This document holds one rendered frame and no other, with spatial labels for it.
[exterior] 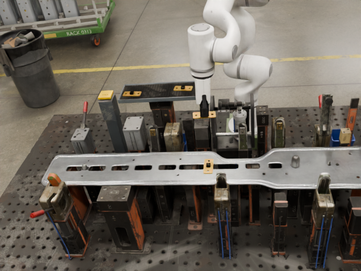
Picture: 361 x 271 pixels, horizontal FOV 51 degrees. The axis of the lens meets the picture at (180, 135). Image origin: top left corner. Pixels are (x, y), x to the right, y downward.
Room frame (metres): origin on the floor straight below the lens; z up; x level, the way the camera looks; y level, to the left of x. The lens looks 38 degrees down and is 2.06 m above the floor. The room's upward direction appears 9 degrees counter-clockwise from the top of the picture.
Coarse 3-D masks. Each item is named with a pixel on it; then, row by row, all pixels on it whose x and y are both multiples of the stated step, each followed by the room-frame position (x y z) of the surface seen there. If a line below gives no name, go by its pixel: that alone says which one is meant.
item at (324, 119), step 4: (324, 96) 1.18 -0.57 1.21; (328, 96) 1.19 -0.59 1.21; (332, 96) 1.18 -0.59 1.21; (324, 100) 1.18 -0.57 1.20; (328, 100) 1.15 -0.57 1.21; (332, 100) 1.15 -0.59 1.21; (324, 104) 1.18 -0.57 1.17; (328, 104) 1.15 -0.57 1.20; (324, 108) 1.18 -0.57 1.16; (328, 108) 1.18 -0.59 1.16; (324, 112) 1.18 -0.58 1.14; (328, 112) 1.18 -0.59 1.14; (320, 116) 1.19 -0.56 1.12; (324, 116) 1.18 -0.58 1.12; (328, 116) 1.17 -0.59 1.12; (320, 120) 1.18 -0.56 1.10; (324, 120) 1.17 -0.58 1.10; (328, 120) 1.16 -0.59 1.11; (320, 124) 1.17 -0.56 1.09; (328, 124) 1.16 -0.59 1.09; (320, 128) 1.16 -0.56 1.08; (328, 128) 1.16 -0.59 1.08; (320, 132) 1.16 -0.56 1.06; (328, 132) 1.15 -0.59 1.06
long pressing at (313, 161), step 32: (64, 160) 1.31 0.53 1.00; (96, 160) 1.28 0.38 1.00; (128, 160) 1.25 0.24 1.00; (160, 160) 1.21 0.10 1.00; (192, 160) 1.18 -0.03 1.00; (224, 160) 1.15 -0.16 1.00; (256, 160) 1.12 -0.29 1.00; (288, 160) 1.09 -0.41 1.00; (320, 160) 1.06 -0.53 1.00; (352, 160) 1.03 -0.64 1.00
